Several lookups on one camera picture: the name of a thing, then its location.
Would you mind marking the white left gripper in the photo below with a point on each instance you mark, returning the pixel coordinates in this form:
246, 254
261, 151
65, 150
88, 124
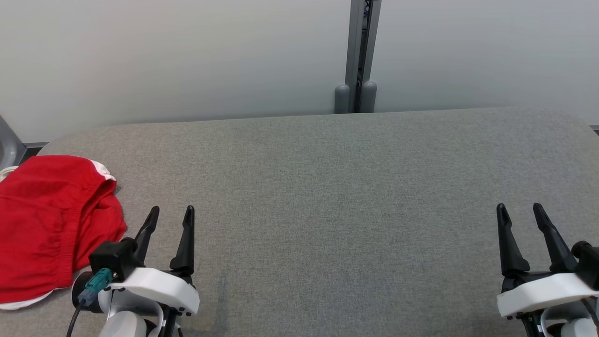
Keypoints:
159, 285

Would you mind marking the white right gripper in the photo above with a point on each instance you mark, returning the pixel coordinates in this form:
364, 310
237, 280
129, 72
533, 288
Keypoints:
543, 292

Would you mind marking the red shorts white trim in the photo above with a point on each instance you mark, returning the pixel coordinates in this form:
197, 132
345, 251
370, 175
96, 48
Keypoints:
47, 220

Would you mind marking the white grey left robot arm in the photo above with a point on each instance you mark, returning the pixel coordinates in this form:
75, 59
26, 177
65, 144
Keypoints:
124, 325

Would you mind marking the cream perforated laundry basket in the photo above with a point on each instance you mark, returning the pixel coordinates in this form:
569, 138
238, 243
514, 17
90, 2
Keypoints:
7, 172

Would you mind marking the grey metal leg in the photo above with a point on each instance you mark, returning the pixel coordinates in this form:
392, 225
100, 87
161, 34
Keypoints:
8, 145

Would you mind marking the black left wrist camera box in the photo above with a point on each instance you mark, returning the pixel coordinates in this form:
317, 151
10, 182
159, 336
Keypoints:
114, 257

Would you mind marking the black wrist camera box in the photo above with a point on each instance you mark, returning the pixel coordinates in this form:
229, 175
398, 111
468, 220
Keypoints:
114, 257
590, 262

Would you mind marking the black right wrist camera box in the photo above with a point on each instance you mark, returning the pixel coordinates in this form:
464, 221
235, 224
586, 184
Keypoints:
590, 262

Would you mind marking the grey metal partition post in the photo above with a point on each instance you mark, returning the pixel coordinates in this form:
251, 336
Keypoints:
354, 51

